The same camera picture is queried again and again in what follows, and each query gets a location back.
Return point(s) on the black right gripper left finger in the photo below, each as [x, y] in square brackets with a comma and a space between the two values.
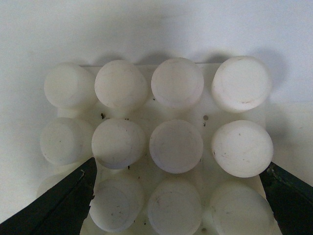
[59, 211]

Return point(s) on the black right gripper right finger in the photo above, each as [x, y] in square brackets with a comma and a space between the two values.
[290, 199]

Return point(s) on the white studded base plate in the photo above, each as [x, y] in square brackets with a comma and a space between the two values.
[179, 147]

